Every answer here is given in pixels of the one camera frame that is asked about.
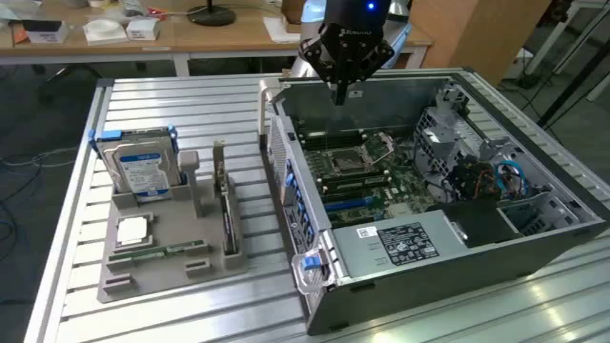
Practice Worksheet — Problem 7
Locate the white floor cable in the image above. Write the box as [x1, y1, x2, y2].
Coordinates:
[0, 144, 81, 169]

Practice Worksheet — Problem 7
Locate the brown cardboard box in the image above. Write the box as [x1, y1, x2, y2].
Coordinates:
[280, 0, 310, 26]

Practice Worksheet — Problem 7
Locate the black Nvidia graphics card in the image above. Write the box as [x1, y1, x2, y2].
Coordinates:
[210, 138, 242, 257]

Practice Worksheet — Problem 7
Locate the grey power supply unit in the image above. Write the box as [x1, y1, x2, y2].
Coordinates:
[330, 210, 472, 279]

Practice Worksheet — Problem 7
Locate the green RAM stick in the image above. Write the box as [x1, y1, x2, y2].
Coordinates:
[107, 241, 206, 260]

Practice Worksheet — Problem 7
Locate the small metal disk bay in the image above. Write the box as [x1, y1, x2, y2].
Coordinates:
[497, 191, 580, 237]

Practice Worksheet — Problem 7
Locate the black lamp base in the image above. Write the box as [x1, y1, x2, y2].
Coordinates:
[185, 0, 237, 26]

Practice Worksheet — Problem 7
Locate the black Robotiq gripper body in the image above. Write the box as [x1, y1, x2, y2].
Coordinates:
[318, 0, 389, 84]

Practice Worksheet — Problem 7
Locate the white bin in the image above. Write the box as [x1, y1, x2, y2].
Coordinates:
[503, 48, 533, 81]

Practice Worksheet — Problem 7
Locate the blue data wire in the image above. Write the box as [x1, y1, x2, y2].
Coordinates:
[493, 161, 529, 197]

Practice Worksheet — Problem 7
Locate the large metal disk bay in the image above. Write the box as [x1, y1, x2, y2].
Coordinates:
[412, 85, 524, 201]

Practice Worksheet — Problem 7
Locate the CPU socket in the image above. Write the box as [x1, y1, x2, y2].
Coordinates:
[328, 146, 370, 177]

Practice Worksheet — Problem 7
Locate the white cardboard box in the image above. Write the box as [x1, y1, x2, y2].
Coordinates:
[125, 18, 161, 41]

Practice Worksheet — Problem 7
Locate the wooden desk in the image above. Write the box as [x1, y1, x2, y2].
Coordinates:
[0, 0, 435, 69]

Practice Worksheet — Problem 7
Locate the metal socket cover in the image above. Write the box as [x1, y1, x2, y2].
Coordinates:
[360, 131, 397, 162]

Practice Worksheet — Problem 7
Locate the blue floor cable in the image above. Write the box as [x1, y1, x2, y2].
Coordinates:
[0, 156, 41, 304]

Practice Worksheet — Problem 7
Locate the white box with black top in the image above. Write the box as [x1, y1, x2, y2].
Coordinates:
[22, 19, 71, 44]

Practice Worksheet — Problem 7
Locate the green motherboard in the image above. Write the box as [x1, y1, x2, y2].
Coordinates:
[290, 119, 448, 229]

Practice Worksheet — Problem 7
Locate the white paper box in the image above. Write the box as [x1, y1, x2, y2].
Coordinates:
[262, 16, 305, 44]

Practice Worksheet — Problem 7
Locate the white metal frame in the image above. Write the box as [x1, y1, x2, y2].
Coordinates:
[535, 0, 610, 128]

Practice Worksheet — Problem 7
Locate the black office chair base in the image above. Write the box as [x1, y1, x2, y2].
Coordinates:
[31, 64, 103, 104]

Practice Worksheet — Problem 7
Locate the grey plastic parts rack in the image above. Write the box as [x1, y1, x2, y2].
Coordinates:
[95, 149, 248, 304]

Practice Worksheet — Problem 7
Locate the black plastic air shroud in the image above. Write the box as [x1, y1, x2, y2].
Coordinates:
[440, 199, 523, 249]

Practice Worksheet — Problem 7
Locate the open dark PC case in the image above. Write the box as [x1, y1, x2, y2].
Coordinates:
[256, 67, 610, 337]

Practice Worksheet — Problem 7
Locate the hard disk with blue rails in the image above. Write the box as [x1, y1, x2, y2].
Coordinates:
[87, 124, 180, 204]

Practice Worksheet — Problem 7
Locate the blue expansion slot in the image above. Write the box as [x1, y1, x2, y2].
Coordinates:
[324, 197, 370, 212]

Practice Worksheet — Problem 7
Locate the clear plastic packet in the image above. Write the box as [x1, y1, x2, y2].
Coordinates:
[118, 0, 144, 17]

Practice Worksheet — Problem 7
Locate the wooden cabinet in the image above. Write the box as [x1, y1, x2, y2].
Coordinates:
[408, 0, 565, 86]

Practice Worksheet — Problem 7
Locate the silver CPU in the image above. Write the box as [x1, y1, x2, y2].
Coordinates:
[116, 217, 149, 247]

